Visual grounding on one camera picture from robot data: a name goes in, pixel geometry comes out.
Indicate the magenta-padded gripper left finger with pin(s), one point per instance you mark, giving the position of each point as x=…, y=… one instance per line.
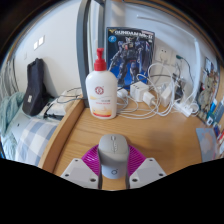
x=80, y=171

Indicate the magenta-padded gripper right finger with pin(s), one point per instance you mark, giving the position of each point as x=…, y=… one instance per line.
x=148, y=171

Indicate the grey computer mouse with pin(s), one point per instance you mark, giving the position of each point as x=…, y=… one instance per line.
x=113, y=155

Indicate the plaid bedding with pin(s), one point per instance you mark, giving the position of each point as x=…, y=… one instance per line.
x=35, y=140

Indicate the white power strip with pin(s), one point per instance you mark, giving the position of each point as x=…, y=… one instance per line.
x=186, y=109

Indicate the white red-capped pump bottle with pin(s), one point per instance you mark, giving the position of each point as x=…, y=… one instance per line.
x=101, y=93

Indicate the white charger block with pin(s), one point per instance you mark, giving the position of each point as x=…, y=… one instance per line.
x=138, y=90

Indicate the teal blanket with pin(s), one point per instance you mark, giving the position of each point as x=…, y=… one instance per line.
x=10, y=116

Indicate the black bag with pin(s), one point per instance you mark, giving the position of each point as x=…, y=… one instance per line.
x=35, y=90

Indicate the colourful toy box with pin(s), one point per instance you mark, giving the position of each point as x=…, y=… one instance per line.
x=208, y=86

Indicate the robot model kit box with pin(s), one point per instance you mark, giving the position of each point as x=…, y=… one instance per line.
x=131, y=53

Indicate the white desk lamp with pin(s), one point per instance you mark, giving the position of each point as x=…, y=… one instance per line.
x=166, y=25

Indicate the white wall outlet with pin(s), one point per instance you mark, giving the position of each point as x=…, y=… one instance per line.
x=163, y=55

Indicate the grey metal shelf frame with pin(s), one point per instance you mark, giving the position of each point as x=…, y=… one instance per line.
x=82, y=50

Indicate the white light switch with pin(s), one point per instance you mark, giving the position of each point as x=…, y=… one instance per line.
x=39, y=42

